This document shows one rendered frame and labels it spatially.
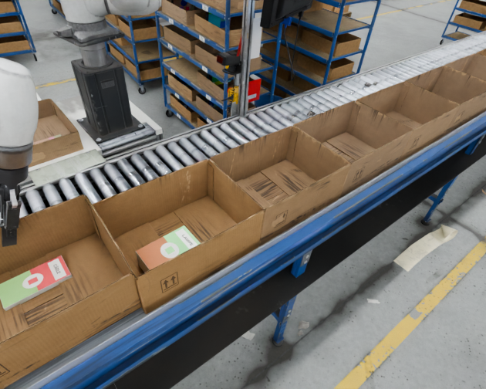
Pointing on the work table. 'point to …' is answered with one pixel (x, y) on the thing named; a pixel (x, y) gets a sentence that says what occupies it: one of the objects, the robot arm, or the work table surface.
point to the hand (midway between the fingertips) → (8, 232)
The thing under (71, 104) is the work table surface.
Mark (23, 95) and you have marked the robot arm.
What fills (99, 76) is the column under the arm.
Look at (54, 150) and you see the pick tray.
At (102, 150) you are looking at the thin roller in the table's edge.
